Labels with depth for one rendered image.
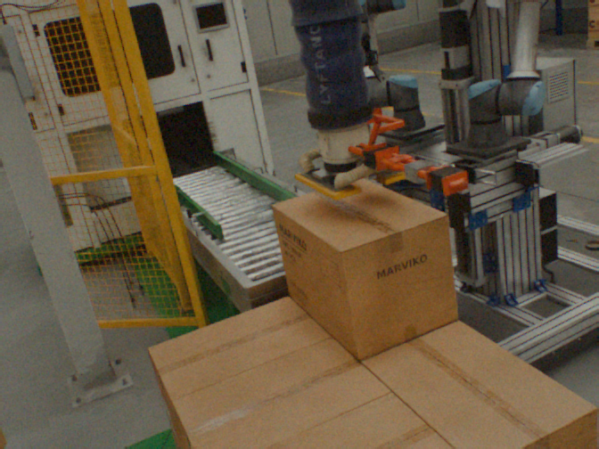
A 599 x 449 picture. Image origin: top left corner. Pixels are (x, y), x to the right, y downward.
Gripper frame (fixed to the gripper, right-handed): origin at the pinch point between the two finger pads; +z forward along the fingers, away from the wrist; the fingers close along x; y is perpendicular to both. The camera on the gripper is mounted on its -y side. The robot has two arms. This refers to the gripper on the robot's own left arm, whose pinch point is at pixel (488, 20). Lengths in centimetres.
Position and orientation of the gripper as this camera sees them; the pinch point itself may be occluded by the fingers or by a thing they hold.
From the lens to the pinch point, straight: 214.2
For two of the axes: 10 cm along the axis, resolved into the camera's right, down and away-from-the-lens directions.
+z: 1.7, 9.2, 3.6
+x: 4.6, 2.5, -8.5
